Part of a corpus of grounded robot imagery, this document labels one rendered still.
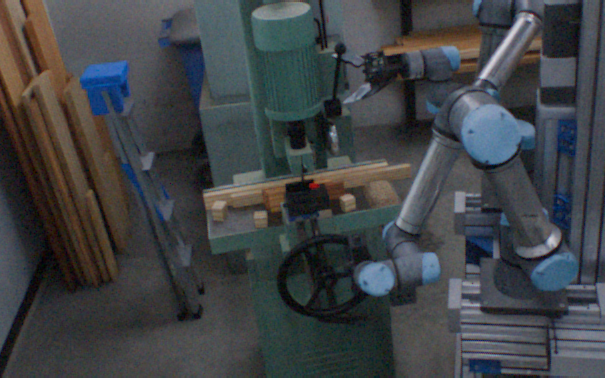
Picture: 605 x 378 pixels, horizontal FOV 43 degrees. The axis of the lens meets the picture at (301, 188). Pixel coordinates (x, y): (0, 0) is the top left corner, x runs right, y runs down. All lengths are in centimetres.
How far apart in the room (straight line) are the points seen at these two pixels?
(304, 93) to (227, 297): 157
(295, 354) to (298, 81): 94
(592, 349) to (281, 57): 113
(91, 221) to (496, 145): 246
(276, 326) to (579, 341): 95
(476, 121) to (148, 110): 346
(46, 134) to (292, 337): 153
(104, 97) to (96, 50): 181
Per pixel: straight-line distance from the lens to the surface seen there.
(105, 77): 302
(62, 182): 360
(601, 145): 212
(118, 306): 371
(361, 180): 247
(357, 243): 201
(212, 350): 332
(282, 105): 224
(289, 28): 216
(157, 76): 482
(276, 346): 259
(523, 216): 183
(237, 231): 233
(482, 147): 167
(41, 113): 351
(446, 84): 226
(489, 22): 248
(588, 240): 227
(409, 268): 183
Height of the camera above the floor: 212
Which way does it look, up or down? 29 degrees down
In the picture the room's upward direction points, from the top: 7 degrees counter-clockwise
